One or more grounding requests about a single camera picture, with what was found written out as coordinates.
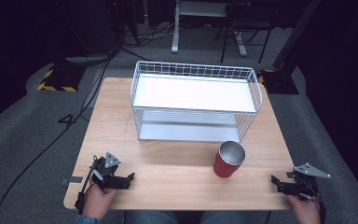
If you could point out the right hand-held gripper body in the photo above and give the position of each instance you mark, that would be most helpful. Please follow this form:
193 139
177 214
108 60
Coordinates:
306 180

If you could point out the white desk frame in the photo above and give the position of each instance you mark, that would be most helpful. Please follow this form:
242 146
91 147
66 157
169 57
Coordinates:
175 31

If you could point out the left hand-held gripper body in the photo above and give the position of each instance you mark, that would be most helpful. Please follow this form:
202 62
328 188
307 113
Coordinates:
107 169

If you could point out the black metal chair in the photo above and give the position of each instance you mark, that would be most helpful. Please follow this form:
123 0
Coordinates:
245 25

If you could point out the black striped stand base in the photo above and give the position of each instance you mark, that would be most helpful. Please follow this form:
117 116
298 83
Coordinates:
60 77
276 82

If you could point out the grey tape strip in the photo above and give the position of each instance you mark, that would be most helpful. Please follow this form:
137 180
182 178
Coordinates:
73 180

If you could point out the black slanted pole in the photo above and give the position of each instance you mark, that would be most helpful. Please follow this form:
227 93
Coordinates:
295 34

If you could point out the person's left hand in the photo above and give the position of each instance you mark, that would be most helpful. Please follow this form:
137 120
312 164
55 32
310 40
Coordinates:
99 199

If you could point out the person's denim sleeve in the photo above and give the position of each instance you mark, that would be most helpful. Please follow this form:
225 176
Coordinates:
87 220

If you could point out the person's right hand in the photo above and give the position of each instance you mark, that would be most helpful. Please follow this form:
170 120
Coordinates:
304 210

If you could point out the red metal cup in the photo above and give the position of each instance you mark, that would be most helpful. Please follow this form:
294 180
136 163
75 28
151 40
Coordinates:
227 165

